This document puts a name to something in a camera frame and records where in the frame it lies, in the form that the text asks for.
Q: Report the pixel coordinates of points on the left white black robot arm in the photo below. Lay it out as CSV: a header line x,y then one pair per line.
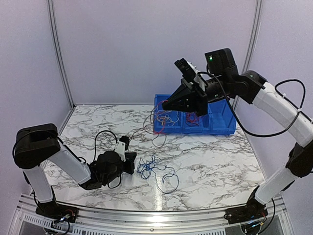
x,y
37,144

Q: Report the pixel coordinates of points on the right blue storage bin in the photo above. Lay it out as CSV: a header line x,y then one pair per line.
x,y
221,120

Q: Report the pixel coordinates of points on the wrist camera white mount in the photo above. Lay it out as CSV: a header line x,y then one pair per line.
x,y
190,73
122,146

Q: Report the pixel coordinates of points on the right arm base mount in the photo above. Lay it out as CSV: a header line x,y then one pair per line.
x,y
245,213

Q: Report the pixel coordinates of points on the middle blue storage bin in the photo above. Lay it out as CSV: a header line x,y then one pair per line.
x,y
192,124

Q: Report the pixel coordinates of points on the right aluminium corner post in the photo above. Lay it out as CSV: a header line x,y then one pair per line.
x,y
247,33

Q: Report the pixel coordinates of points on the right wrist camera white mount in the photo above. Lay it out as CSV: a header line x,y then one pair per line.
x,y
190,73

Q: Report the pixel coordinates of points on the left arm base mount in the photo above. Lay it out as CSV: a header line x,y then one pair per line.
x,y
57,211

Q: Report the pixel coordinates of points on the aluminium corner post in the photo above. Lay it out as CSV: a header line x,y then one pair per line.
x,y
57,48
247,33

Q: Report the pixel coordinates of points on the left aluminium corner post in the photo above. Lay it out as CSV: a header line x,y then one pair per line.
x,y
57,48

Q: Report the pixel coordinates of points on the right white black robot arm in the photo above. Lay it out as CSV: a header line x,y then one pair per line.
x,y
222,81

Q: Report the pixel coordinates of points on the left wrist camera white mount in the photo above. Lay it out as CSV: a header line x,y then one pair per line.
x,y
122,146

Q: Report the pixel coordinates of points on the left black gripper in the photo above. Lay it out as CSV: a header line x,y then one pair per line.
x,y
130,157

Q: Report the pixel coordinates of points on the blue storage bin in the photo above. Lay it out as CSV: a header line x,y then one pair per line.
x,y
192,124
165,122
221,120

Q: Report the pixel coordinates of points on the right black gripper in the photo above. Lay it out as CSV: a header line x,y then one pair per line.
x,y
193,99

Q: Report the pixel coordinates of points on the left blue storage bin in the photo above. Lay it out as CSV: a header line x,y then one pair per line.
x,y
165,122

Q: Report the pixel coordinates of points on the aluminium front rail frame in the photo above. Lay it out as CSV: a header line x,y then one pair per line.
x,y
97,221

